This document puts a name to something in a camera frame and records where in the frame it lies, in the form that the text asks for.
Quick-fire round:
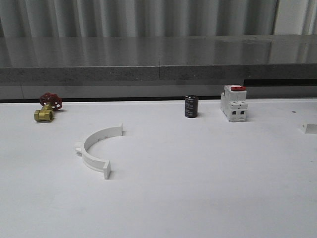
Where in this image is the white half pipe clamp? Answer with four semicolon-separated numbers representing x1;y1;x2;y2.
74;123;123;179

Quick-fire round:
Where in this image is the black cylindrical capacitor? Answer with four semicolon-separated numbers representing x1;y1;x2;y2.
185;95;199;118

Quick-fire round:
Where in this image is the grey stone countertop ledge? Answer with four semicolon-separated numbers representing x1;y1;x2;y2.
0;35;317;101

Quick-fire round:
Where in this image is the brass valve red handwheel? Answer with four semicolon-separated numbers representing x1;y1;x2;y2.
34;92;62;122

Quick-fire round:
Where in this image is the white plastic piece at edge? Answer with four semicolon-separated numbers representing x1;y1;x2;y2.
300;123;317;135

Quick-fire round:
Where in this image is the white circuit breaker red switch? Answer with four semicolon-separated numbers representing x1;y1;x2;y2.
221;85;248;122

